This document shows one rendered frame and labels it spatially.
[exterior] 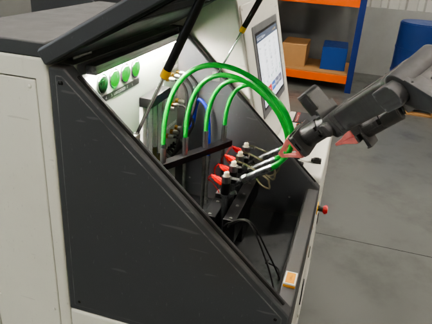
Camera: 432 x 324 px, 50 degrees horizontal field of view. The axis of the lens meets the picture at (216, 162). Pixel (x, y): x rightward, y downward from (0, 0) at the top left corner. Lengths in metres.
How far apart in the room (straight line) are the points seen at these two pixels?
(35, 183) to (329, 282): 1.98
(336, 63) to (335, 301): 4.50
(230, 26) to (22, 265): 0.96
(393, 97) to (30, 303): 1.11
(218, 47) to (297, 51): 5.11
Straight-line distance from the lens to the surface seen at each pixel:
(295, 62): 6.73
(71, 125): 1.07
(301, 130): 1.22
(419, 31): 5.96
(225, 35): 1.61
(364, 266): 3.02
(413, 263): 3.18
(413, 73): 0.74
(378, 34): 7.76
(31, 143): 1.16
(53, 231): 1.25
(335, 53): 6.69
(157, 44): 1.39
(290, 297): 1.18
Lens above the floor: 1.70
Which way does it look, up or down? 25 degrees down
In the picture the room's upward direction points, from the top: 4 degrees clockwise
